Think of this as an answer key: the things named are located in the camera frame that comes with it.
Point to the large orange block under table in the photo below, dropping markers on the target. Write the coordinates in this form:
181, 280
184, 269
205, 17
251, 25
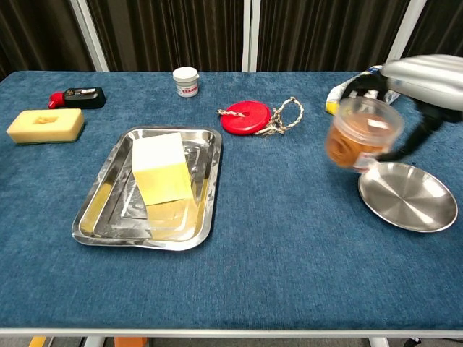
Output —
131, 342

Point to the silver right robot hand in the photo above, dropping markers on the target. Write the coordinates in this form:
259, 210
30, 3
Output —
430, 79

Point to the round steel plate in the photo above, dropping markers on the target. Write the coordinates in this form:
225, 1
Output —
408, 197

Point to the yellow sponge block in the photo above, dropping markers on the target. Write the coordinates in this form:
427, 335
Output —
43, 128

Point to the white and yellow bag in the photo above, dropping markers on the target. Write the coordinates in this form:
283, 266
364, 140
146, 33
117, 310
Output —
332, 102

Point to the transparent jar of rubber bands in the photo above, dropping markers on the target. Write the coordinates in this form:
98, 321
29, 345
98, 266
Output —
361, 133

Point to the yellow foam cube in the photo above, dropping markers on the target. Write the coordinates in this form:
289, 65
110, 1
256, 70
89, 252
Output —
162, 173

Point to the dark brown curtain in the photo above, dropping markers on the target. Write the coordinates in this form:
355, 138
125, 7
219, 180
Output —
162, 36

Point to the white table rim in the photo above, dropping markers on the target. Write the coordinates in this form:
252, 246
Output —
231, 333

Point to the white table leg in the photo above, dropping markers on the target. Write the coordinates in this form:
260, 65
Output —
379, 342
94, 342

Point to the black device with red tip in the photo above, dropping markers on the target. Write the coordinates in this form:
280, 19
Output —
83, 98

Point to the white upright frame post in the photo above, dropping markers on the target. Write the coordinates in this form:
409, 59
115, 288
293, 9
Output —
255, 36
246, 36

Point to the small white jar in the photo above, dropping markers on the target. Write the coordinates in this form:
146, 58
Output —
185, 83

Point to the rectangular steel tray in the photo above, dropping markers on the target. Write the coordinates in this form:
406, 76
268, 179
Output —
94, 224

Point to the white slanted frame post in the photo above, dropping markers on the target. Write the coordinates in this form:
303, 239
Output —
406, 36
89, 36

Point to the red plastic disc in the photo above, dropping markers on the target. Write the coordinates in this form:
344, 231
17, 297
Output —
246, 119

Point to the blue tablecloth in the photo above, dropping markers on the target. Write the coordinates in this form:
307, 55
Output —
253, 282

